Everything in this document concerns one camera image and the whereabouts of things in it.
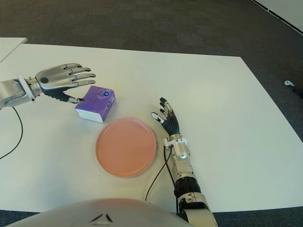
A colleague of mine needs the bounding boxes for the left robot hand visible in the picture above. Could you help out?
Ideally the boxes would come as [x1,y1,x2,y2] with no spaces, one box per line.
[34,62,97,104]

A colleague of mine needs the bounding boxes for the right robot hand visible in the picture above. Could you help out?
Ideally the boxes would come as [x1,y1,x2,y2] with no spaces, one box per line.
[151,96,182,137]

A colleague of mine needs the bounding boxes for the purple tissue paper pack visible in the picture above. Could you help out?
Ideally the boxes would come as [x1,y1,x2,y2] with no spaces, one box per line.
[74,86,116,124]

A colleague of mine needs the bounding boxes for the pink round plate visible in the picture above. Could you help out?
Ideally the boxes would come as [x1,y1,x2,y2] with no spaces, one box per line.
[95,117,157,178]

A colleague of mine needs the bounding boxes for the white neighbouring table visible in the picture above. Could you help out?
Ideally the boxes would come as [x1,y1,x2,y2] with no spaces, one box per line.
[0,37,28,63]

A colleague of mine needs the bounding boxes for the silver robot torso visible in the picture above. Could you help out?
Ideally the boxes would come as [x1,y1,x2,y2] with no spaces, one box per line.
[4,198,190,227]

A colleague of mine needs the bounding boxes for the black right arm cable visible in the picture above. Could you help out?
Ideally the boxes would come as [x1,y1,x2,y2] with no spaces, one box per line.
[144,144,173,201]

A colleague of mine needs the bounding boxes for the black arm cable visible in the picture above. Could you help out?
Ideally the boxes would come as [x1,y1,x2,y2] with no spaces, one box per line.
[0,106,24,159]
[144,144,173,201]

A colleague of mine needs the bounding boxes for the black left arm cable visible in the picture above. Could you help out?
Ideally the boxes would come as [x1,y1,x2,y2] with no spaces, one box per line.
[0,106,24,159]

